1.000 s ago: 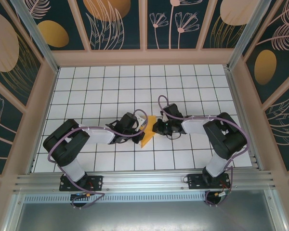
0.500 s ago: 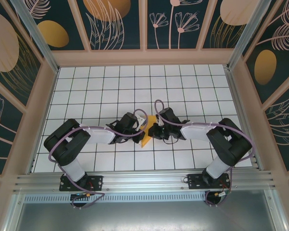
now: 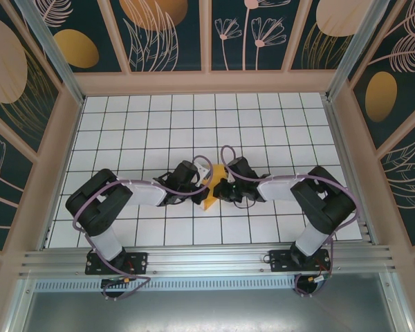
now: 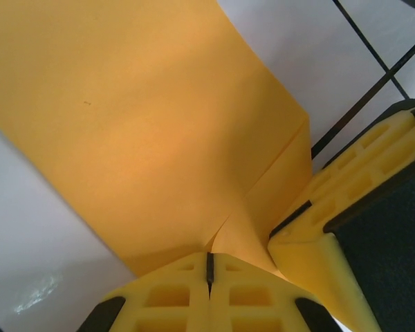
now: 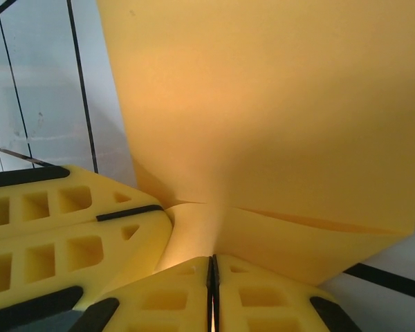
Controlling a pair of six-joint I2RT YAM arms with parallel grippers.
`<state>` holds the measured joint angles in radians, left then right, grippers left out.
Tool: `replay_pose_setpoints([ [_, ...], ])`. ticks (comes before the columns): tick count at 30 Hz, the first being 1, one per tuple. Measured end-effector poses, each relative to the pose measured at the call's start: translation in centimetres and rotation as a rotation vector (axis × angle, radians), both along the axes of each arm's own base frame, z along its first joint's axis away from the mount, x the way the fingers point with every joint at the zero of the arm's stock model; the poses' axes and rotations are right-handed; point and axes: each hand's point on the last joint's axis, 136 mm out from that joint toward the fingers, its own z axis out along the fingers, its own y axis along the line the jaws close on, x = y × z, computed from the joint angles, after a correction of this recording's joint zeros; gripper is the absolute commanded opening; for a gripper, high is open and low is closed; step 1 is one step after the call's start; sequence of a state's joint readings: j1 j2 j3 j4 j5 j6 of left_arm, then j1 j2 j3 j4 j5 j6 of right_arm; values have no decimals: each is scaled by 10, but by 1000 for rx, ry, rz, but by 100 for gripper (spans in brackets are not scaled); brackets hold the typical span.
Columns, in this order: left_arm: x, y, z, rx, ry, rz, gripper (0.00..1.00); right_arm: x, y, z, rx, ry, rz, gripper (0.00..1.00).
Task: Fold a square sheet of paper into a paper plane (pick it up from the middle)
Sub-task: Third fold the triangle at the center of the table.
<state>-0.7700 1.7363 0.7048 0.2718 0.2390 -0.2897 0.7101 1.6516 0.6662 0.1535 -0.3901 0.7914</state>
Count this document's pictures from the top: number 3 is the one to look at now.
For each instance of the aluminium table side rail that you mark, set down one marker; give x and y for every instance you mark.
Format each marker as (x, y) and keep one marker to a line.
(346, 166)

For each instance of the grey metal sheet panel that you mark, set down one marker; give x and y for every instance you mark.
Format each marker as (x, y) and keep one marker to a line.
(207, 311)

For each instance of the aluminium mounting rail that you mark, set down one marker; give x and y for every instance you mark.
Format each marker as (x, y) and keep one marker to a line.
(207, 257)

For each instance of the aluminium frame post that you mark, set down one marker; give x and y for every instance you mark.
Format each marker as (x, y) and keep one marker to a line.
(52, 55)
(356, 52)

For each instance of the yellow power connector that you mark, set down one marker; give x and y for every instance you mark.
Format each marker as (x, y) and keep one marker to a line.
(313, 278)
(126, 280)

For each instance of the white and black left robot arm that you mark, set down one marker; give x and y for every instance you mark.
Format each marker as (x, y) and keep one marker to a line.
(145, 193)

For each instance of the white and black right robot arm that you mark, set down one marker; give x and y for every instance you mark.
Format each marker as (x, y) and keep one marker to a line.
(276, 188)

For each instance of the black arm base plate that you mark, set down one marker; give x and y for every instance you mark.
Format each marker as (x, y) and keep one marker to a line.
(141, 263)
(278, 261)

